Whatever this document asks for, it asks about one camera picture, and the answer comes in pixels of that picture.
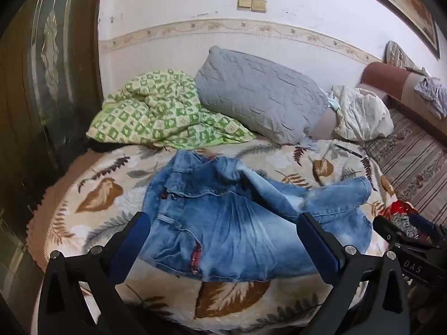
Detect blue denim pants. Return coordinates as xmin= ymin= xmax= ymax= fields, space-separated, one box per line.
xmin=140 ymin=150 xmax=372 ymax=283

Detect pale blue cloth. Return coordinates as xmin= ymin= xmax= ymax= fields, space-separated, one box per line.
xmin=326 ymin=91 xmax=342 ymax=116

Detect patterned cushion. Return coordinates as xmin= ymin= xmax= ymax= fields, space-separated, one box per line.
xmin=385 ymin=41 xmax=428 ymax=75

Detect white crumpled cloth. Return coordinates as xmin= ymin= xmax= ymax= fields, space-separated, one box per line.
xmin=330 ymin=84 xmax=394 ymax=143

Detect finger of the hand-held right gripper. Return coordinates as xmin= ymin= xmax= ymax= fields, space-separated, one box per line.
xmin=372 ymin=216 xmax=402 ymax=248

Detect large framed picture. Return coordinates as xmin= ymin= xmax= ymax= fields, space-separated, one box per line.
xmin=328 ymin=0 xmax=441 ymax=60

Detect green checkered blanket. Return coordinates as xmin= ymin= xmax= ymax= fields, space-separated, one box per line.
xmin=85 ymin=70 xmax=257 ymax=150

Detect dark wooden wardrobe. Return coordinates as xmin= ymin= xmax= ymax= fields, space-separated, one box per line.
xmin=0 ymin=0 xmax=105 ymax=287

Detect leaf print blanket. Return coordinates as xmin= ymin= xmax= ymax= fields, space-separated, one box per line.
xmin=26 ymin=136 xmax=399 ymax=332

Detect brown striped sofa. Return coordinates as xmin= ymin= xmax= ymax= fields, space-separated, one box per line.
xmin=309 ymin=62 xmax=447 ymax=224

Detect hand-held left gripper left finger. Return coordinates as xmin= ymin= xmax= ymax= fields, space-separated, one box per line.
xmin=37 ymin=211 xmax=152 ymax=335

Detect red patterned cloth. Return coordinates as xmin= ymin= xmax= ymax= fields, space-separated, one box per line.
xmin=381 ymin=200 xmax=447 ymax=248

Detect pale lilac cloth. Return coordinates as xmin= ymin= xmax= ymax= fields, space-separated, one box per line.
xmin=414 ymin=76 xmax=447 ymax=118

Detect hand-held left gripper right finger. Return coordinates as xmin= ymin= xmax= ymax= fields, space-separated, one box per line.
xmin=296 ymin=212 xmax=411 ymax=335

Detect grey quilted pillow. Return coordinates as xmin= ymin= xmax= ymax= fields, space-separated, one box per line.
xmin=194 ymin=46 xmax=331 ymax=145

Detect thin dark stick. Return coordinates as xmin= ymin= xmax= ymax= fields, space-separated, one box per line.
xmin=334 ymin=143 xmax=364 ymax=157

